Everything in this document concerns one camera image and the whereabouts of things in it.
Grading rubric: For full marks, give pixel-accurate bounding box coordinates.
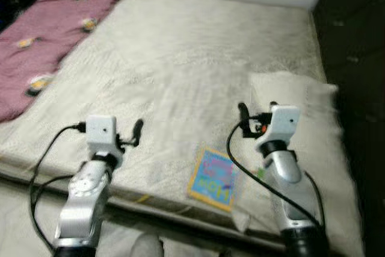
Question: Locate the blue yellow-bordered picture book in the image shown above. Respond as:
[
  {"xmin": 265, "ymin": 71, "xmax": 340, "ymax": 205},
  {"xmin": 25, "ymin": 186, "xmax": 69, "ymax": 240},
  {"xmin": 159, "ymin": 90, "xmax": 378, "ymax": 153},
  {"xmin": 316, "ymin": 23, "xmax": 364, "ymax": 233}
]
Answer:
[{"xmin": 186, "ymin": 144, "xmax": 240, "ymax": 212}]

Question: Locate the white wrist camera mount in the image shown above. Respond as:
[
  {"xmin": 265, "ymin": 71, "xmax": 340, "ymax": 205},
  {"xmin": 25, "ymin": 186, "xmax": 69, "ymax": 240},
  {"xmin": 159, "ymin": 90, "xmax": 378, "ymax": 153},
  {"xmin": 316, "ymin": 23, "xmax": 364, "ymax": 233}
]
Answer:
[
  {"xmin": 257, "ymin": 105, "xmax": 301, "ymax": 152},
  {"xmin": 85, "ymin": 116, "xmax": 124, "ymax": 163}
]

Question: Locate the dark tufted headboard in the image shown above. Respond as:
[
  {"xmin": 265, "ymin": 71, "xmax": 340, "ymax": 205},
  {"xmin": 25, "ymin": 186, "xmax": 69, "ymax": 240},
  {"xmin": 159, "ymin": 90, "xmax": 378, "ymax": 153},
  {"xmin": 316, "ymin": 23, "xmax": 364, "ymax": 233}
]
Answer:
[{"xmin": 313, "ymin": 0, "xmax": 385, "ymax": 257}]

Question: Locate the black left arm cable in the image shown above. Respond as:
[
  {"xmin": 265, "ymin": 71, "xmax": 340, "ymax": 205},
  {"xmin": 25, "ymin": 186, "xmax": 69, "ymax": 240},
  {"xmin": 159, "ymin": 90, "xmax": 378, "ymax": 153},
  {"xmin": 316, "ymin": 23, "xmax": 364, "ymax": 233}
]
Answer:
[{"xmin": 29, "ymin": 122, "xmax": 88, "ymax": 252}]

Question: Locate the purple patterned blanket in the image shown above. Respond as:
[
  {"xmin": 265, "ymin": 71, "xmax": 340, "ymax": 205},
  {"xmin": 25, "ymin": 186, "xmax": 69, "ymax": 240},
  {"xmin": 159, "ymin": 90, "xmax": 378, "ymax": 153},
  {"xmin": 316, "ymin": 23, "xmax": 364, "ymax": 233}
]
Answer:
[{"xmin": 0, "ymin": 0, "xmax": 125, "ymax": 124}]

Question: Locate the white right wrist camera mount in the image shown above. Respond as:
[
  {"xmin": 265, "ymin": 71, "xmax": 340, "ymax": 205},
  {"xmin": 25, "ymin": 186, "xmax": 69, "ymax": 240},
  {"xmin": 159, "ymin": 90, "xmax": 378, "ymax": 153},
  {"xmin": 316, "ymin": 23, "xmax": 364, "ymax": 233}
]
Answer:
[{"xmin": 257, "ymin": 105, "xmax": 301, "ymax": 152}]

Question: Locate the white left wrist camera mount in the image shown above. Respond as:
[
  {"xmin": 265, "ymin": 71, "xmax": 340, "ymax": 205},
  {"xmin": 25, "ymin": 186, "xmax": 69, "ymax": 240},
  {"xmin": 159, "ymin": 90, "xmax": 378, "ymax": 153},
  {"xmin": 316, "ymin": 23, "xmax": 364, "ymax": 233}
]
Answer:
[{"xmin": 85, "ymin": 116, "xmax": 124, "ymax": 163}]

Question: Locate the white quilted mattress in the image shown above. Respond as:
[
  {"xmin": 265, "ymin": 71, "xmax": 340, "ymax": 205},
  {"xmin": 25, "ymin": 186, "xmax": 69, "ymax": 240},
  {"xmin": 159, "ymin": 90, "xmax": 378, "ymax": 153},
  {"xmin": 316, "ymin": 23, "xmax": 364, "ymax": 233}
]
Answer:
[{"xmin": 0, "ymin": 0, "xmax": 368, "ymax": 257}]

